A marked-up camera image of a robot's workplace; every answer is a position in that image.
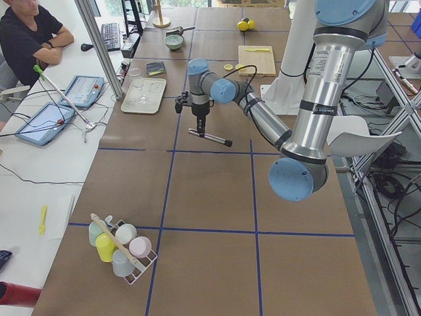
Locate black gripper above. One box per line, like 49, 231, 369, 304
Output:
191, 102, 210, 138

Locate steel muddler black tip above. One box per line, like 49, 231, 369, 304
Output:
187, 128, 232, 147

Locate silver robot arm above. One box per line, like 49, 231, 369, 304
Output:
187, 1, 389, 201

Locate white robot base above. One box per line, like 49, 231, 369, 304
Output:
260, 82, 278, 101

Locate wooden cup stand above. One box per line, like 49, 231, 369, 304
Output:
152, 0, 171, 28

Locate whole yellow lemon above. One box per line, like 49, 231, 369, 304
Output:
247, 20, 255, 30

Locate cream bear tray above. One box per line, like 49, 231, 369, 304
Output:
120, 78, 166, 115

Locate grey folded cloth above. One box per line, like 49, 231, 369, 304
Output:
145, 61, 166, 76

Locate clear wine glass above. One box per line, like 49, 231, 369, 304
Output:
130, 68, 148, 104

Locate green bowl of ice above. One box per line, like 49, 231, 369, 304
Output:
164, 34, 184, 51

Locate bamboo cutting board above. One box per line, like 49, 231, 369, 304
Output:
238, 45, 276, 77

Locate steel ice scoop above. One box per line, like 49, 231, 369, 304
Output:
166, 26, 195, 36

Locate metal reacher grabber stick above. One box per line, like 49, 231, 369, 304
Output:
33, 65, 97, 132

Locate blue teach pendant far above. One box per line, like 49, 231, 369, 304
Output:
64, 75, 105, 109

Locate blue teach pendant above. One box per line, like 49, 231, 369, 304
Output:
64, 75, 105, 109
15, 103, 76, 146

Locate black keyboard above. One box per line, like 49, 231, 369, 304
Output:
101, 22, 121, 51

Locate black computer mouse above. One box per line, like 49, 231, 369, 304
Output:
80, 43, 93, 52

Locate white plastic chair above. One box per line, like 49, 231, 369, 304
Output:
326, 116, 402, 157

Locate blue teach pendant near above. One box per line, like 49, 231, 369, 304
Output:
15, 103, 76, 146

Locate seated man black shirt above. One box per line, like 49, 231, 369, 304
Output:
1, 0, 74, 86

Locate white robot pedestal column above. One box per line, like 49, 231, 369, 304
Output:
278, 0, 317, 79

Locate white wire cup rack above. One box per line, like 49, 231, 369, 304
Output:
88, 213, 157, 285

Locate aluminium frame post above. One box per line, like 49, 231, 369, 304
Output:
74, 0, 124, 100

